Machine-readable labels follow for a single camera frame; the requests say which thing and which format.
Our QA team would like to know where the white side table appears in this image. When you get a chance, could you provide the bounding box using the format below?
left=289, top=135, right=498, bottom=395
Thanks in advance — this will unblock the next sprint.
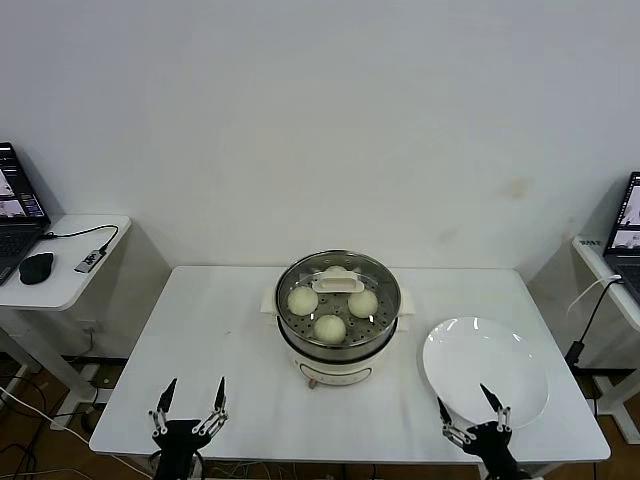
left=0, top=213, right=134, bottom=431
left=572, top=233, right=640, bottom=446

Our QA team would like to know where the white wire bundle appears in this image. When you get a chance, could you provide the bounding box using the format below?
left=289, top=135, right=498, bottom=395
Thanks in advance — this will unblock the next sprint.
left=207, top=460, right=314, bottom=480

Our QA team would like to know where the white floor cable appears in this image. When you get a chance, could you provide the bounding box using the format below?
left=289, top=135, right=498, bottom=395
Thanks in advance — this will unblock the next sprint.
left=0, top=382, right=96, bottom=444

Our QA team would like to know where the cream electric cooker base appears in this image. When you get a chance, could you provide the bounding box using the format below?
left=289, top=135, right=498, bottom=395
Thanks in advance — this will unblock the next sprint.
left=259, top=287, right=419, bottom=390

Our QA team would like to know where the grey usb hub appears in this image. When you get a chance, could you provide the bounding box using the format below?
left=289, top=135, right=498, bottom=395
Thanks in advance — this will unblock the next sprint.
left=73, top=248, right=110, bottom=274

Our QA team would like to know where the white charger cable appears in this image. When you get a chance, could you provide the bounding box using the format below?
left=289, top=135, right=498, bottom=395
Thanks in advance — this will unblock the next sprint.
left=568, top=273, right=624, bottom=316

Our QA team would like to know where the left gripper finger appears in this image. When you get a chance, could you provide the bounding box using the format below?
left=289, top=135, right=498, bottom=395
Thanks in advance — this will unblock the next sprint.
left=148, top=378, right=179, bottom=439
left=194, top=377, right=230, bottom=436

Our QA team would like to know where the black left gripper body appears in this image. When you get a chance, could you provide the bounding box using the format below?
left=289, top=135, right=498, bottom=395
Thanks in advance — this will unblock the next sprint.
left=153, top=420, right=211, bottom=480

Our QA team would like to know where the round white plate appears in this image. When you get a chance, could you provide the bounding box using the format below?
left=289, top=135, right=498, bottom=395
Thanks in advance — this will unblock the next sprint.
left=422, top=315, right=550, bottom=431

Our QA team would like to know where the black usb cable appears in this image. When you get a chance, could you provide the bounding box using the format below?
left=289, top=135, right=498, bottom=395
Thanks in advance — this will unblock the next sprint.
left=38, top=224, right=121, bottom=253

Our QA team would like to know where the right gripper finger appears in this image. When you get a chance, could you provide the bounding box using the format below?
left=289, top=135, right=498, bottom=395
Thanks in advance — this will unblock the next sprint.
left=436, top=397, right=475, bottom=447
left=479, top=383, right=514, bottom=433

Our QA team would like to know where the black power adapter cable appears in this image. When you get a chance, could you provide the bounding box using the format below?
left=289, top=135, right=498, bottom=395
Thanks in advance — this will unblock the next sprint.
left=564, top=277, right=626, bottom=369

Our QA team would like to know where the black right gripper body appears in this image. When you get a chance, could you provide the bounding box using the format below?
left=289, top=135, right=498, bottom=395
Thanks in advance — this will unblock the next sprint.
left=461, top=420, right=530, bottom=480

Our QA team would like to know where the glass lid with cream handle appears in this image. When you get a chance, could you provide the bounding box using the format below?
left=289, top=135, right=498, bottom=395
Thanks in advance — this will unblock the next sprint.
left=276, top=252, right=402, bottom=345

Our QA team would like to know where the black open laptop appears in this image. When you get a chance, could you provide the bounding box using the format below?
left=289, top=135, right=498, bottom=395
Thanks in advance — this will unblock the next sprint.
left=0, top=141, right=52, bottom=287
left=603, top=171, right=640, bottom=306

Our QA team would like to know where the perforated steel steamer basket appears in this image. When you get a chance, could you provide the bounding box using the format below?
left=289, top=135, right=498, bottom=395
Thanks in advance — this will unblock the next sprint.
left=274, top=251, right=403, bottom=359

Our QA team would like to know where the black computer mouse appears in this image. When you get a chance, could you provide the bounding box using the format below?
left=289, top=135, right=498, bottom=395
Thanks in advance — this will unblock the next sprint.
left=18, top=251, right=55, bottom=285

